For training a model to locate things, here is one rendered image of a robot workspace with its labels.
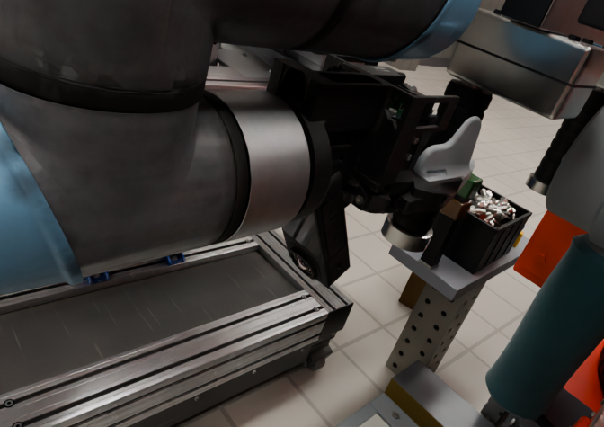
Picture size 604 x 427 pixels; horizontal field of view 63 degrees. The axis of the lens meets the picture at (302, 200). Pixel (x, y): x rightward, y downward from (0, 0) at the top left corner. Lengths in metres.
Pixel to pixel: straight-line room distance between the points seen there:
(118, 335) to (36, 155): 0.89
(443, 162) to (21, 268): 0.28
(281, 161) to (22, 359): 0.84
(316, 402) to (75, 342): 0.59
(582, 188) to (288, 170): 0.33
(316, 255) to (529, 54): 0.20
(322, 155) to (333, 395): 1.12
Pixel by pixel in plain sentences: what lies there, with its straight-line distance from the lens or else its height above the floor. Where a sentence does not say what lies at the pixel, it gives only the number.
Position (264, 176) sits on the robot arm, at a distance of 0.22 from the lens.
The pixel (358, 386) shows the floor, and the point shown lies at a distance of 1.39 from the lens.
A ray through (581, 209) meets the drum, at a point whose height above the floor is 0.82.
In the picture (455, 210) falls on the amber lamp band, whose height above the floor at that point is 0.59.
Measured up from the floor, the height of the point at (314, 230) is 0.80.
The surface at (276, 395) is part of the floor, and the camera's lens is 1.29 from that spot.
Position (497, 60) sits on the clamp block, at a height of 0.92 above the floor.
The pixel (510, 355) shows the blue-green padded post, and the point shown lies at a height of 0.55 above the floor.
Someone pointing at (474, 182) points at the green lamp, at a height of 0.66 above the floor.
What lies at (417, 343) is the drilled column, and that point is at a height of 0.13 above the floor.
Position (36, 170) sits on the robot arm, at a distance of 0.18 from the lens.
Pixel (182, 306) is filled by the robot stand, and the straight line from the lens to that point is 1.12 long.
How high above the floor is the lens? 0.96
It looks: 27 degrees down
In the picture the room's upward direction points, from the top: 18 degrees clockwise
